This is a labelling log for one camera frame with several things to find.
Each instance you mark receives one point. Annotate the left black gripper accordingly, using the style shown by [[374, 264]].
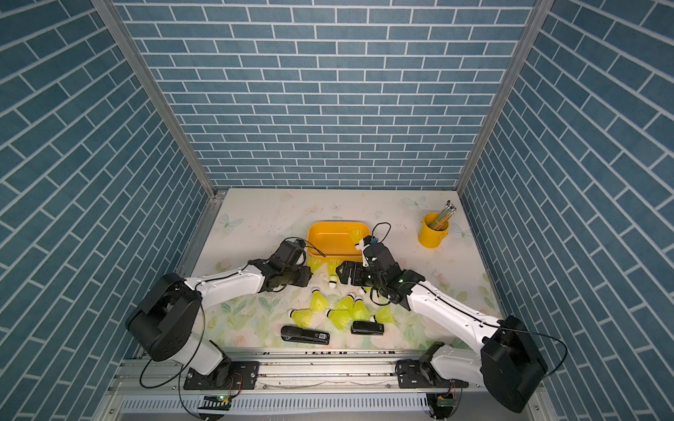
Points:
[[305, 274]]

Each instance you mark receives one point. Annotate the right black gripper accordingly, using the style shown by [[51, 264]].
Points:
[[358, 267]]

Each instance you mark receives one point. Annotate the yellow plastic storage box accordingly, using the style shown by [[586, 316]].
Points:
[[331, 240]]

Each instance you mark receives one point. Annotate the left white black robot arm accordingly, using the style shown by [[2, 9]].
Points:
[[164, 319]]

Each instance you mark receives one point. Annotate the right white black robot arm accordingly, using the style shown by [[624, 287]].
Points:
[[507, 360]]

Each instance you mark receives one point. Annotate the yellow shuttlecock middle small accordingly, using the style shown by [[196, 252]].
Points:
[[346, 303]]

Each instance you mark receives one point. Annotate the yellow shuttlecock front upright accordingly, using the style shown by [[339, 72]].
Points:
[[359, 311]]

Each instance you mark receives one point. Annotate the yellow pen cup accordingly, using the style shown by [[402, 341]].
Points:
[[428, 236]]

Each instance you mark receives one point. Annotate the small black stapler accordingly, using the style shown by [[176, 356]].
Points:
[[367, 328]]

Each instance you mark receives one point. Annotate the large black stapler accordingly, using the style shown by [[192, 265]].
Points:
[[305, 336]]

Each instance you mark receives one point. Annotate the bundle of pencils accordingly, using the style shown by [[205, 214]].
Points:
[[443, 217]]

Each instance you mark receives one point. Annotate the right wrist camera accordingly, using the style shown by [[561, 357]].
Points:
[[367, 241]]

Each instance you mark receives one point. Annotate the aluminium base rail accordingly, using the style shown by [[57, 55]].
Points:
[[339, 371]]

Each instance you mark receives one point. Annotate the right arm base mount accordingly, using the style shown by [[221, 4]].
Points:
[[413, 374]]

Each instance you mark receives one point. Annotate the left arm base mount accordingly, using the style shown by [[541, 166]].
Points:
[[235, 375]]

